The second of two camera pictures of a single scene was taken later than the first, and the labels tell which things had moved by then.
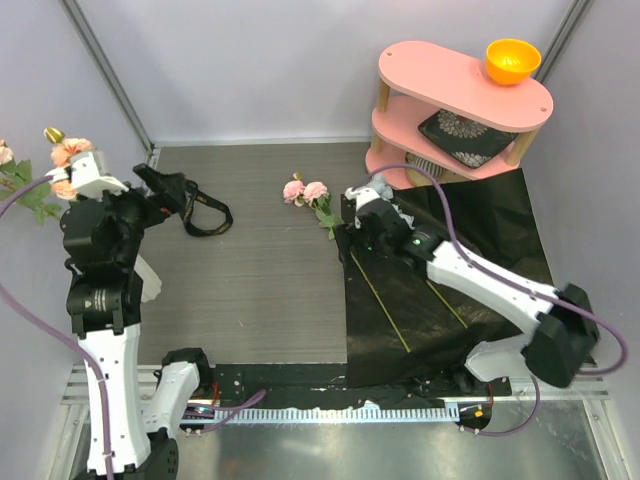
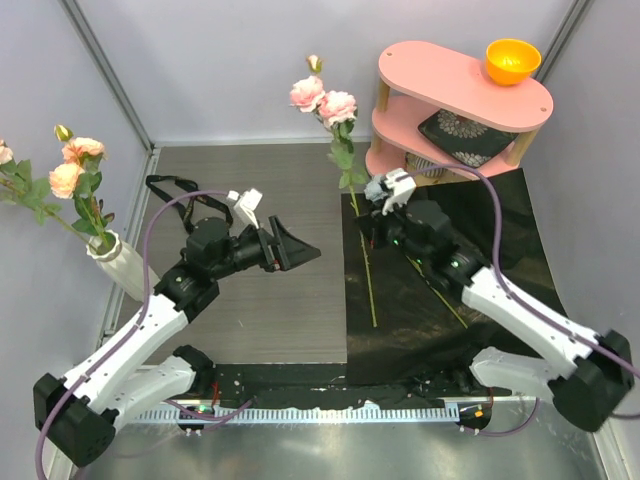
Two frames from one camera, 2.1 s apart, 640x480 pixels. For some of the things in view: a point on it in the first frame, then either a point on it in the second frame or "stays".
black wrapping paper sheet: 403,328 stays
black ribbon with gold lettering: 192,194 stays
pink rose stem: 14,175 stays
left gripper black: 169,187 → 289,249
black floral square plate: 467,142 stays
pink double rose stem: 301,192 → 313,94
